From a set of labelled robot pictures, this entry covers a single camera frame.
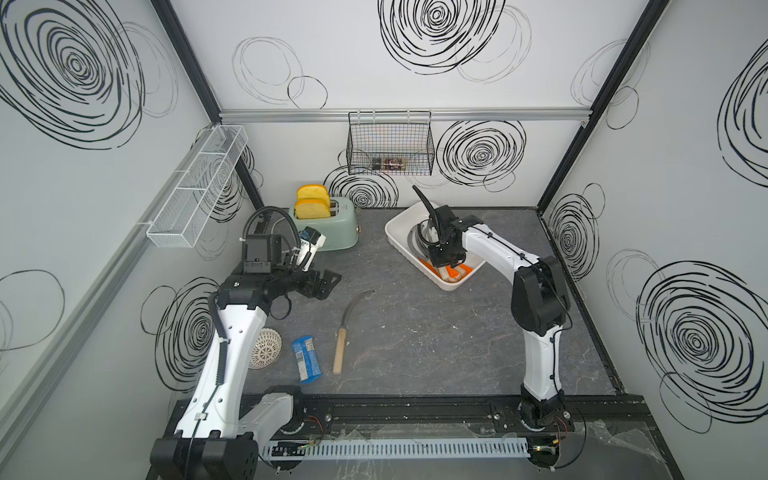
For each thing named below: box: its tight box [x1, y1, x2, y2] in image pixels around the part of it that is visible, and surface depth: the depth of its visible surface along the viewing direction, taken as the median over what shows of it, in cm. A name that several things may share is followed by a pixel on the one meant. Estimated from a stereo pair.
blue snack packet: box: [291, 335, 323, 384], surface depth 84 cm
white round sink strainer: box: [249, 327, 283, 370], surface depth 85 cm
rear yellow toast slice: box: [296, 184, 331, 202], surface depth 98 cm
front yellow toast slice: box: [294, 198, 331, 219], surface depth 96 cm
